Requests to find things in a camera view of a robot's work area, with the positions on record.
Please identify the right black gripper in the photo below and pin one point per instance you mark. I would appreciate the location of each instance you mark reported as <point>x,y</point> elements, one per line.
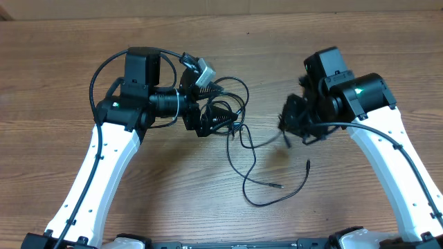
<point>292,124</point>

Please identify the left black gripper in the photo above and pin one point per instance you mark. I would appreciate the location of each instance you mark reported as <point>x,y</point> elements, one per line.
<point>203,125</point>

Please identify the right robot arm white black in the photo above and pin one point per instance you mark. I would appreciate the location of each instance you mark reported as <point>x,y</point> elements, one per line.
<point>333,98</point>

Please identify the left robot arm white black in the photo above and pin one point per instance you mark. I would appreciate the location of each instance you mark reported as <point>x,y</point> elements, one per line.
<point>128,111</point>

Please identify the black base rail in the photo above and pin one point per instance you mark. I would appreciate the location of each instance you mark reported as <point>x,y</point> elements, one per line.
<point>235,245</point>

